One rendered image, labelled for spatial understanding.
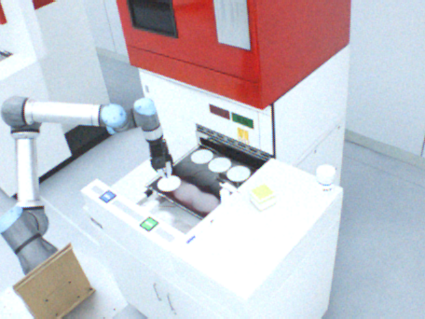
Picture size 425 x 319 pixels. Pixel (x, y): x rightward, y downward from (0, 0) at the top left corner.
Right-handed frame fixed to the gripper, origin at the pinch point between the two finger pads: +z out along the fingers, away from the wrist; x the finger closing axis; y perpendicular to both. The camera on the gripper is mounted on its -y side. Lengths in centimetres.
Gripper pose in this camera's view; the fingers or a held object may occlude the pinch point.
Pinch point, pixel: (166, 176)
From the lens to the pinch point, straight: 180.9
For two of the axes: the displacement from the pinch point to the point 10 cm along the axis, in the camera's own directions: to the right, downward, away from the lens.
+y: -1.8, -6.0, 7.8
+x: -9.7, 2.4, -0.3
